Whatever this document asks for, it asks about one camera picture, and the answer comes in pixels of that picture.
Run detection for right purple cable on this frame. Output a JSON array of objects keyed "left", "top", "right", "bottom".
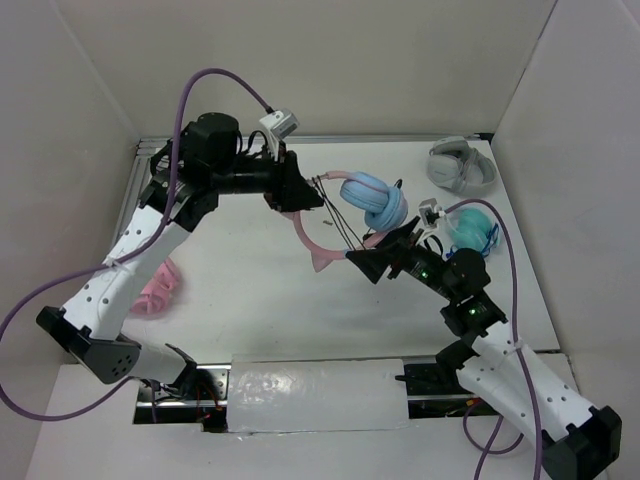
[{"left": 442, "top": 198, "right": 544, "bottom": 480}]

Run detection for grey white headphones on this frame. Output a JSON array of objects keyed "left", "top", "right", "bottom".
[{"left": 426, "top": 136, "right": 498, "bottom": 198}]

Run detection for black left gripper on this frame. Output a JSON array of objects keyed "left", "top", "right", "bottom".
[{"left": 212, "top": 139, "right": 325, "bottom": 213}]

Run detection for thin black headphone cable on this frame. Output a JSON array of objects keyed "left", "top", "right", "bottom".
[{"left": 308, "top": 175, "right": 406, "bottom": 252}]

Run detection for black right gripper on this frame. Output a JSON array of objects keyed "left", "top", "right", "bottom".
[{"left": 346, "top": 215, "right": 459, "bottom": 300}]

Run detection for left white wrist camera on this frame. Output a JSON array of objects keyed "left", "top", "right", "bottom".
[{"left": 260, "top": 109, "right": 300, "bottom": 159}]

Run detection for purple cable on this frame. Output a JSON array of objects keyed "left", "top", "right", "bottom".
[
  {"left": 0, "top": 68, "right": 274, "bottom": 422},
  {"left": 442, "top": 198, "right": 544, "bottom": 480}
]

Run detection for teal headphones blue cord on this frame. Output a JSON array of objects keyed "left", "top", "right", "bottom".
[{"left": 444, "top": 207, "right": 501, "bottom": 261}]

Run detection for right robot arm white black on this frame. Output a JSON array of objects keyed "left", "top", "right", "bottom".
[{"left": 346, "top": 222, "right": 622, "bottom": 479}]

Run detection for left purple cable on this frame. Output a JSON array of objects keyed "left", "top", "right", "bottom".
[{"left": 0, "top": 68, "right": 274, "bottom": 422}]

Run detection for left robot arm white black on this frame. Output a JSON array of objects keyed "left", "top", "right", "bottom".
[{"left": 36, "top": 109, "right": 323, "bottom": 399}]

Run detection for white taped front panel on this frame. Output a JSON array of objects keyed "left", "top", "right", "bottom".
[{"left": 226, "top": 359, "right": 409, "bottom": 434}]

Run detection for blue pink cat-ear headphones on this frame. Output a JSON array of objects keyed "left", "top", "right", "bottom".
[{"left": 284, "top": 170, "right": 408, "bottom": 273}]

